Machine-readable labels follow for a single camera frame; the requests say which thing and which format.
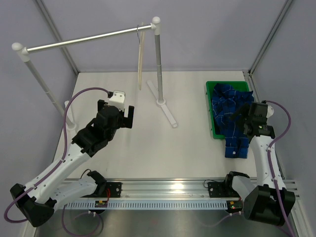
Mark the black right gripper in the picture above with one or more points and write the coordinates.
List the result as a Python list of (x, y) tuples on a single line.
[(243, 110)]

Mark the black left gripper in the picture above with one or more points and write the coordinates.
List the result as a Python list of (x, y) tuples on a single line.
[(127, 121)]

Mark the blue plaid shirt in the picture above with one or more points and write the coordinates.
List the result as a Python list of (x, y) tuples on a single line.
[(225, 101)]

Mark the white hanger with metal hook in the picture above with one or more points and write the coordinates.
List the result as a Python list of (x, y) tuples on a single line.
[(141, 38)]

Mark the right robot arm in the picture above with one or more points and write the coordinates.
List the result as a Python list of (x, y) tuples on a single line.
[(268, 200)]

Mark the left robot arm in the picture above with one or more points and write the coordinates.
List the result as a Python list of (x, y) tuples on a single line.
[(41, 197)]

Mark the green plastic tray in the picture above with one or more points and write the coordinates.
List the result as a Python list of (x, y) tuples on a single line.
[(209, 87)]

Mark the silver clothes rack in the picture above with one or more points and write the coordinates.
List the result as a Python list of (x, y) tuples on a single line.
[(155, 26)]

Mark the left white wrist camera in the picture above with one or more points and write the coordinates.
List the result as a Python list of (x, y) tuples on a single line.
[(117, 100)]

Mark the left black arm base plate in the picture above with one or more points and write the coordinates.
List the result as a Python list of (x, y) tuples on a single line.
[(113, 189)]

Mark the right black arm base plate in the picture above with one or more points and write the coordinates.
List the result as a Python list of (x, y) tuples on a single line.
[(220, 190)]

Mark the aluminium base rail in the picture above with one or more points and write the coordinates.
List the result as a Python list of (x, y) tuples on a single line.
[(164, 189)]

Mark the white slotted cable duct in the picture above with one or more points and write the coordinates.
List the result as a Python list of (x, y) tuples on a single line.
[(148, 205)]

